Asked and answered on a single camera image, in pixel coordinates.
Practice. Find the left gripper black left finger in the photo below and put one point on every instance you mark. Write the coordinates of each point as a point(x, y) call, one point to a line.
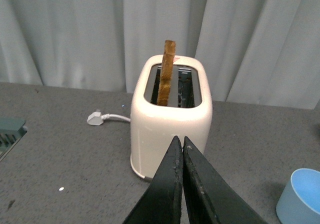
point(161, 203)

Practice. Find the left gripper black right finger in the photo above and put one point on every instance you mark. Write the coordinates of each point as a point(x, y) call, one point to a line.
point(209, 199)

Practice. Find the blue plastic cup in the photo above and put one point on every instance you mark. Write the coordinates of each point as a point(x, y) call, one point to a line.
point(299, 202)

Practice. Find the cream white toaster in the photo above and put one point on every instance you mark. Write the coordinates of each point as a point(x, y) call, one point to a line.
point(152, 127)

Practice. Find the white power plug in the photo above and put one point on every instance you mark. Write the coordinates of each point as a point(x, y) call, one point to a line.
point(95, 119)

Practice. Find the toasted bread slice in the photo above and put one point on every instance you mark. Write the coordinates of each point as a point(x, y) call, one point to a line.
point(166, 73)

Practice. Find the grey pleated curtain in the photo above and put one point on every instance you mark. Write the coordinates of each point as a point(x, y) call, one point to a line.
point(263, 52)

